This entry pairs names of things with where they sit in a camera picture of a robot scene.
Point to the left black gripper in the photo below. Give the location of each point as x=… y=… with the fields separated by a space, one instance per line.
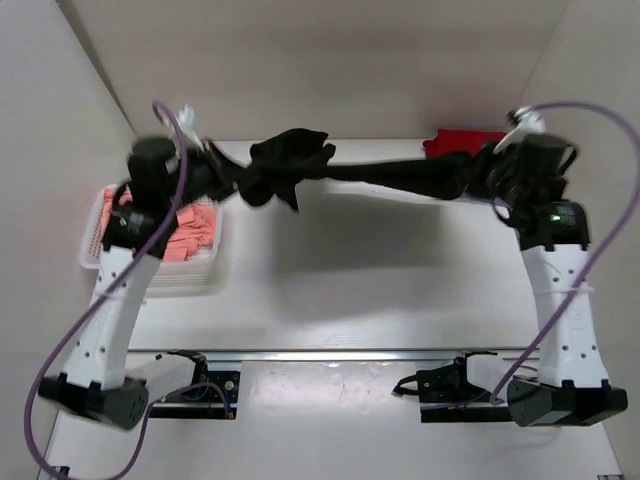
x=228 y=183

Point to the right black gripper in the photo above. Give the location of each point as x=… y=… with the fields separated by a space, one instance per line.
x=497 y=153

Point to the black t shirt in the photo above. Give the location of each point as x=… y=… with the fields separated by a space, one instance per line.
x=278 y=164

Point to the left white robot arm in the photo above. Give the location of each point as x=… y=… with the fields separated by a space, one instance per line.
x=94 y=381

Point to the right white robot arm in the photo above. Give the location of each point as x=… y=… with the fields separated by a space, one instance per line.
x=572 y=386

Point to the pink t shirt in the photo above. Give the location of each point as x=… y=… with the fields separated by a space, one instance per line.
x=197 y=227

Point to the red folded t shirt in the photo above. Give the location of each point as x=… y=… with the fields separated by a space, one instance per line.
x=459 y=140

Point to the white plastic basket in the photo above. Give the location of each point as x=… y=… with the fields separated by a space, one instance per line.
x=171 y=278

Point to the white front board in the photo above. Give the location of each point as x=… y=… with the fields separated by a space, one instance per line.
x=329 y=421

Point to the aluminium rail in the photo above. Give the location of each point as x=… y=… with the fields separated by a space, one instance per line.
x=327 y=355

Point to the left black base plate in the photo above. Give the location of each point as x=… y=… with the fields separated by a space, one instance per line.
x=205 y=403

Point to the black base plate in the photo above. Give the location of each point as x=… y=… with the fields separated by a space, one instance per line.
x=446 y=395
x=205 y=403

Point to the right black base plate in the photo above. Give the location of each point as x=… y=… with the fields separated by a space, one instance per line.
x=446 y=395

